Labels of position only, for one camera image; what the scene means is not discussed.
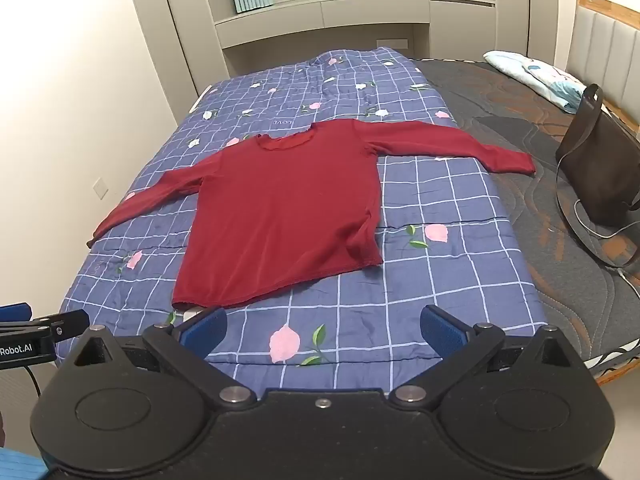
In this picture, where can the white panel under cabinet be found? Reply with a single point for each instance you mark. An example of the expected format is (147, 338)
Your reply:
(392, 43)

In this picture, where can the brown leather bag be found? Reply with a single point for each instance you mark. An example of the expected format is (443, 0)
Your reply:
(600, 170)

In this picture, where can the person's blue clothing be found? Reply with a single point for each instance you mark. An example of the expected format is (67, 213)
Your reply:
(20, 465)

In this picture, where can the beige built-in cabinet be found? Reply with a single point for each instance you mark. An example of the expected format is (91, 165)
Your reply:
(375, 10)

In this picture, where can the blue checked floral quilt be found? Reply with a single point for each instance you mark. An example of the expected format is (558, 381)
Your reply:
(425, 195)

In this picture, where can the dark patterned mattress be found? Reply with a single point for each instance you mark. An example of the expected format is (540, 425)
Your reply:
(525, 110)

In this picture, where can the white wall socket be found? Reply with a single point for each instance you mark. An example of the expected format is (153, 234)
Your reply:
(100, 189)

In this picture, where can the padded headboard with wooden frame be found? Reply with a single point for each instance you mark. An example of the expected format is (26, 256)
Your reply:
(600, 45)

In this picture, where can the red long-sleeved sweater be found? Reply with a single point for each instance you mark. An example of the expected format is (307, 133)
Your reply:
(280, 200)

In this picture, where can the white floral pillow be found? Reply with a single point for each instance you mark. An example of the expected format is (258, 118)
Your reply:
(530, 72)

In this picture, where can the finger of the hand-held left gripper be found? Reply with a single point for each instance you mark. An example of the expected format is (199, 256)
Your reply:
(70, 322)
(15, 311)

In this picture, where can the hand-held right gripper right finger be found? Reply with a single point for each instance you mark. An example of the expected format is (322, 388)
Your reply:
(440, 332)

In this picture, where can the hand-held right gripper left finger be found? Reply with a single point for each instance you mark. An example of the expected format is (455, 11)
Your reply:
(205, 332)

